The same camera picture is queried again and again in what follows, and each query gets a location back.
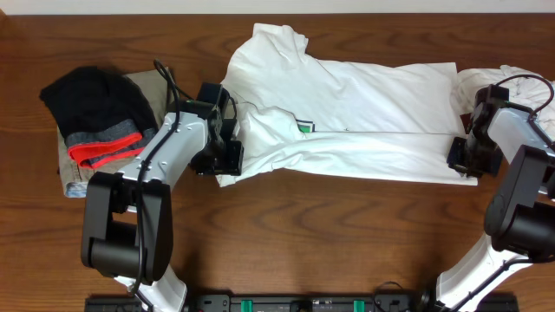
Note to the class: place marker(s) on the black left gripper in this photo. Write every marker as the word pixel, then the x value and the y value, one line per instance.
pixel 233 165

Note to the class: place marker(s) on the black garment with red trim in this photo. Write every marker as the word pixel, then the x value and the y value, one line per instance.
pixel 101 116

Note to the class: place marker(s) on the white printed t-shirt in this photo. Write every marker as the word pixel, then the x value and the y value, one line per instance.
pixel 345 119

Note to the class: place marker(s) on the folded khaki pants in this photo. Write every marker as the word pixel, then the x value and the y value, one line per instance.
pixel 74 178

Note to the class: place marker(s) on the crumpled white garment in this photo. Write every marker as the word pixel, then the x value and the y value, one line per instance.
pixel 524 91

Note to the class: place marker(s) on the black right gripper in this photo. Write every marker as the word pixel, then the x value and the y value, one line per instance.
pixel 456 163

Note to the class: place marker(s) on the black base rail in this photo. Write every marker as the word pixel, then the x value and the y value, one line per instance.
pixel 223 303

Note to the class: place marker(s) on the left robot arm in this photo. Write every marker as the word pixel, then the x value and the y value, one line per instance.
pixel 128 222

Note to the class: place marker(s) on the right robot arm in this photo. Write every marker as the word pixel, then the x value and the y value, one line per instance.
pixel 518 229

